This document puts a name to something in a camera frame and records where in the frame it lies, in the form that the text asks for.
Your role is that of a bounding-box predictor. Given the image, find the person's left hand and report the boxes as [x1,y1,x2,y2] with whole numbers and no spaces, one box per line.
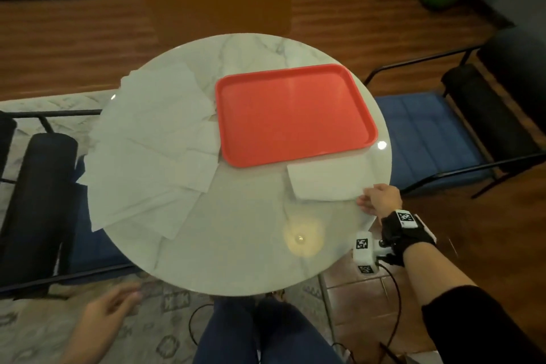
[59,282,144,364]

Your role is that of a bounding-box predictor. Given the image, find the person's right hand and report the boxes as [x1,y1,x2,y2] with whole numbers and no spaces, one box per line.
[356,183,403,224]

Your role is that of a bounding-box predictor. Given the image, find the red plastic tray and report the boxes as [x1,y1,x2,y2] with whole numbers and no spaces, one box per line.
[214,63,379,169]

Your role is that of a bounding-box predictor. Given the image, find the pile of white paper napkins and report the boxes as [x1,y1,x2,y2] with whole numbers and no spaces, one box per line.
[76,63,222,241]

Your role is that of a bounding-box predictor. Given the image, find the person's right forearm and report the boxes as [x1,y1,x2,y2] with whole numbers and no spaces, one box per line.
[403,241,546,364]

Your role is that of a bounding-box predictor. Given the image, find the person's legs in blue jeans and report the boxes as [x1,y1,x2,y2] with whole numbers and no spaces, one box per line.
[192,295,346,364]

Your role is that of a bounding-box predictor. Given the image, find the blue chair with black bolsters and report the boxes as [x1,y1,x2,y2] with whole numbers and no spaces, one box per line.
[0,109,142,299]
[363,26,546,200]

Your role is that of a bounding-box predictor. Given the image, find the black marker wrist strap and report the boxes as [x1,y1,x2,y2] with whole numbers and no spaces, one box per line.
[380,209,438,267]

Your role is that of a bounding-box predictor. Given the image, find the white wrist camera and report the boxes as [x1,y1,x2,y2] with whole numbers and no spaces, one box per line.
[352,231,395,276]

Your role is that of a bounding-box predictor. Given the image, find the black camera cable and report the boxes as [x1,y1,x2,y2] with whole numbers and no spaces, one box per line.
[188,303,215,348]
[375,262,404,364]

